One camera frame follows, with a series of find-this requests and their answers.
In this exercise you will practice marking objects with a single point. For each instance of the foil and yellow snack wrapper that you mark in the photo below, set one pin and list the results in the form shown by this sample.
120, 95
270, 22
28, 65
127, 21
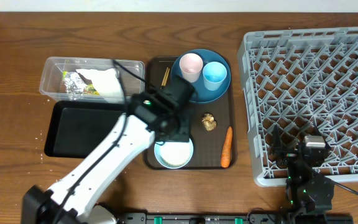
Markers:
76, 83

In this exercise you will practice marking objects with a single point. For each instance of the wooden chopstick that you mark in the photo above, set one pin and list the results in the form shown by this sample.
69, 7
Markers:
164, 77

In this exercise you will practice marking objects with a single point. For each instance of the black plastic tray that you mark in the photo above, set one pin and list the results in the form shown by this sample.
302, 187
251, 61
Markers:
77, 127

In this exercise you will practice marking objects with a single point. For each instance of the pink plastic cup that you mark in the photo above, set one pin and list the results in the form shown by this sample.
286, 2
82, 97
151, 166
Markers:
191, 65

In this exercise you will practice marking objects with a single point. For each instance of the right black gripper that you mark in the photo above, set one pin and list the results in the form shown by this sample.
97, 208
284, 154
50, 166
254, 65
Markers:
289, 154

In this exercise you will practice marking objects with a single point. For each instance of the pile of white rice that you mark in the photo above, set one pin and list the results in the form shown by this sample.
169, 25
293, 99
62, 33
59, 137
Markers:
175, 153

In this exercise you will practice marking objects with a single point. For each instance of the brown mushroom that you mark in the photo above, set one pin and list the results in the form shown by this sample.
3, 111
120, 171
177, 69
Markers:
208, 121

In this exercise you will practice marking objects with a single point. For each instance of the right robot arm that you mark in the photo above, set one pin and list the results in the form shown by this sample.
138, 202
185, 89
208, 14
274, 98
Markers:
309, 193

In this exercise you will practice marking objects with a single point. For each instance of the light blue plastic cup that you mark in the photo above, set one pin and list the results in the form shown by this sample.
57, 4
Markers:
214, 73

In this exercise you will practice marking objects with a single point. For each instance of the orange carrot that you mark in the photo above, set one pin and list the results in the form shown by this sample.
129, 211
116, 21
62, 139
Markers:
226, 151

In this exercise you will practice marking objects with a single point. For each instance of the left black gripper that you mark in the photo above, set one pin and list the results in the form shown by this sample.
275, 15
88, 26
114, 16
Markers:
177, 134

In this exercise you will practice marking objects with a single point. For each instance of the grey plastic dishwasher rack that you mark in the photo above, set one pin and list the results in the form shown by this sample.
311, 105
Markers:
299, 79

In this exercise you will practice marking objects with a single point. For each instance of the white napkin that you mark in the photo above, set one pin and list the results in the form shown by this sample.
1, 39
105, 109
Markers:
105, 82

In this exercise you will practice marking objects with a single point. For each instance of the dark brown serving tray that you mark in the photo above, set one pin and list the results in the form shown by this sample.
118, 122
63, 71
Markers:
207, 144

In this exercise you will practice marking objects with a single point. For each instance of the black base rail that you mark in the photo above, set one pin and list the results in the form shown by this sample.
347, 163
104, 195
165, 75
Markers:
253, 218

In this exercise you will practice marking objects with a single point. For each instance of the clear plastic bin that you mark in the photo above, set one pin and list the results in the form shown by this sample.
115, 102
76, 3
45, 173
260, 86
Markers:
130, 75

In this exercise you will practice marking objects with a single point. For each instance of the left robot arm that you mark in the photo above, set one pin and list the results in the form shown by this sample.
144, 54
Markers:
71, 199

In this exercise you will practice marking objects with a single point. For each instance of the light blue bowl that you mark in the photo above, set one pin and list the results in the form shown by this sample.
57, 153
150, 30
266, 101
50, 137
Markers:
157, 147

